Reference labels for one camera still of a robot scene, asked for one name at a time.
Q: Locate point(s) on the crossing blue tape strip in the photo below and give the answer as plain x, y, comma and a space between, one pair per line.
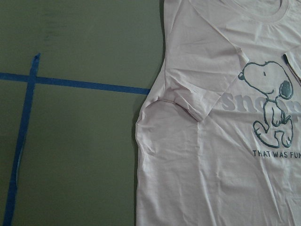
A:
77, 84

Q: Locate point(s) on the blue tape strip left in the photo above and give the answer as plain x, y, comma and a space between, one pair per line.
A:
23, 128

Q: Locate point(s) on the pink Snoopy t-shirt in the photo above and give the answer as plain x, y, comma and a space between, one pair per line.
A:
219, 135

